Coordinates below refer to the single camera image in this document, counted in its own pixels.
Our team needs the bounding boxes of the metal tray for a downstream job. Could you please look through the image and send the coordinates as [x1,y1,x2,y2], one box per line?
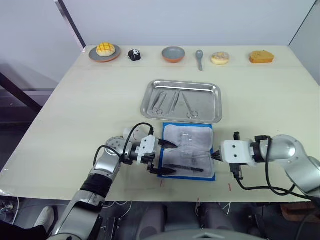
[139,79,223,125]

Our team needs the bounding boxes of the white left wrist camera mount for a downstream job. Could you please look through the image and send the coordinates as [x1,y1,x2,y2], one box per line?
[136,134,161,166]

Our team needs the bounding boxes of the dark side bench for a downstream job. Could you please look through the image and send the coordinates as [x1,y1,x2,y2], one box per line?
[0,63,57,131]

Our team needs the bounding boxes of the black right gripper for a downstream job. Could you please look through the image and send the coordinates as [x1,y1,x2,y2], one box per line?
[211,147,225,163]

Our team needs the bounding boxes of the clear plastic pouch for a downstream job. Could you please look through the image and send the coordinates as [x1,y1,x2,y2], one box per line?
[179,133,211,164]

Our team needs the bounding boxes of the grey spoon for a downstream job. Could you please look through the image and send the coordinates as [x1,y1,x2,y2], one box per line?
[195,49,204,72]

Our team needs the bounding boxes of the blue surgical instrument pack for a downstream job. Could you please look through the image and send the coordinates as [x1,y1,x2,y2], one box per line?
[157,122,216,182]

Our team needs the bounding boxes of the black-handled scalpel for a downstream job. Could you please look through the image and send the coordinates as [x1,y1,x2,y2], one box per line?
[162,163,205,173]

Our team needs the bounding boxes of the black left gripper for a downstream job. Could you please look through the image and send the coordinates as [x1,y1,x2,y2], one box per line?
[142,138,179,175]

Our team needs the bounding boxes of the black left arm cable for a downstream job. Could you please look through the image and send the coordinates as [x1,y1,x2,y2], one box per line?
[93,122,155,166]

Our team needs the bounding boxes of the grey plate with orange rim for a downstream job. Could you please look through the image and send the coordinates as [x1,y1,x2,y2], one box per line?
[88,44,122,63]

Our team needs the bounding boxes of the grey bowl with orange outside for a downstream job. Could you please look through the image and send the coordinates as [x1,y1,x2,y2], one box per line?
[161,46,186,64]

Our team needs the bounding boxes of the black frame pole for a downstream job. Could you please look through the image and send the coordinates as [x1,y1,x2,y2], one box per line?
[53,0,87,49]
[288,0,315,46]

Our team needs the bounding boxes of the yellow pineapple bun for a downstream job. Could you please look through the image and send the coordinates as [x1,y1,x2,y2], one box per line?
[96,42,116,57]

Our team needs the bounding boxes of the grey rounded shape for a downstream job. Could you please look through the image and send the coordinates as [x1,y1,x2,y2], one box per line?
[203,203,236,233]
[136,203,167,236]

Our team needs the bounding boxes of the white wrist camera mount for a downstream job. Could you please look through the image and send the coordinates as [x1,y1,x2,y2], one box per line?
[136,134,161,166]
[221,139,253,165]

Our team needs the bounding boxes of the white shoe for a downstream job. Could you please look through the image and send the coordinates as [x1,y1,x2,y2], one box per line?
[33,206,55,228]

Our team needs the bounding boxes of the steel tweezers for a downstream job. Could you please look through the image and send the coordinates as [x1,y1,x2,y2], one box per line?
[166,91,181,115]

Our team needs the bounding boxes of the steel ring-handled forceps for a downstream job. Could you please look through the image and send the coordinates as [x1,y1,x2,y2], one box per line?
[150,91,167,115]

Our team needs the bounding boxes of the orange cake slice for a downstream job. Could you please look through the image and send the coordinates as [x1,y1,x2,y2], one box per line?
[248,49,275,64]

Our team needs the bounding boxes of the steel surgical scissors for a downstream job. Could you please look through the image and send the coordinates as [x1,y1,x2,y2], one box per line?
[181,92,200,119]

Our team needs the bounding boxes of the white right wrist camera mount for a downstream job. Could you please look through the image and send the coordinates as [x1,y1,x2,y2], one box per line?
[221,139,253,165]

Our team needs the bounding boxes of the small black toy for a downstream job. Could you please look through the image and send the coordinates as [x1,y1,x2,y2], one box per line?
[127,49,142,62]

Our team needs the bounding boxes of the sprinkled donut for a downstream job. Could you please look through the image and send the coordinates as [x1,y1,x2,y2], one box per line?
[210,51,230,65]

